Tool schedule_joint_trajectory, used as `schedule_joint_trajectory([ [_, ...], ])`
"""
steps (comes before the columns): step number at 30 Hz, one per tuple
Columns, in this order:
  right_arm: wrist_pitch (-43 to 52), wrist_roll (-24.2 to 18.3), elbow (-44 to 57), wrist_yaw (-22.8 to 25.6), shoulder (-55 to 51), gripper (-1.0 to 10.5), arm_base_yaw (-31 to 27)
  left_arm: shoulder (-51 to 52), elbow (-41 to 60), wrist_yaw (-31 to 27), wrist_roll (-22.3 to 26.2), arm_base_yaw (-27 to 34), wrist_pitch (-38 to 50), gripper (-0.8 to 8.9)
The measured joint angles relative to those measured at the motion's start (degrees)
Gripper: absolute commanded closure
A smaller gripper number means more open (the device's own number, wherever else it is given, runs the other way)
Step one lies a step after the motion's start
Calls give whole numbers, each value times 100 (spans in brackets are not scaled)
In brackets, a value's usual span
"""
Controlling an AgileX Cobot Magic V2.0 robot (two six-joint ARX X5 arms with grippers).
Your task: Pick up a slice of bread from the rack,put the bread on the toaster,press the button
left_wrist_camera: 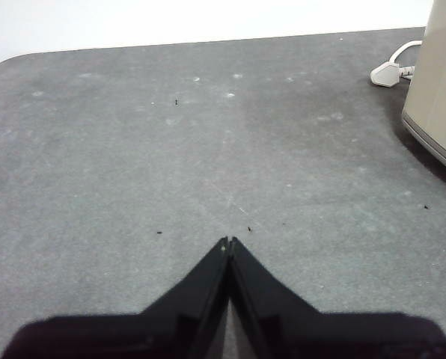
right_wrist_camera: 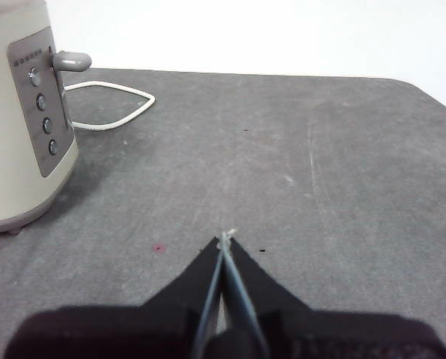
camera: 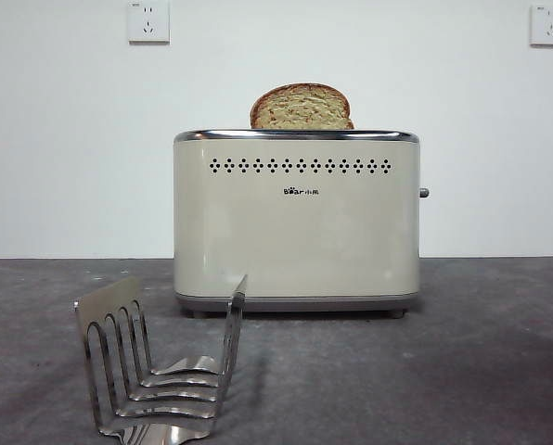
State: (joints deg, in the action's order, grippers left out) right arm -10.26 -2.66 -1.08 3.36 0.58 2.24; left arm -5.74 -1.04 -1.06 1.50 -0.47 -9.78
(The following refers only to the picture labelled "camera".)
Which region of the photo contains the brown-crusted bread slice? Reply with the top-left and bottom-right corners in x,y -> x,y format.
250,83 -> 355,131

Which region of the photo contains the cream steel two-slot toaster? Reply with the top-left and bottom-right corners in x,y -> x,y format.
173,130 -> 420,319

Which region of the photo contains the stainless steel toast rack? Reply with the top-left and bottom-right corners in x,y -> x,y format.
73,273 -> 250,439

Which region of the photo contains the white wall socket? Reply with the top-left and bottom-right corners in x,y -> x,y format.
128,1 -> 171,45
530,5 -> 553,47

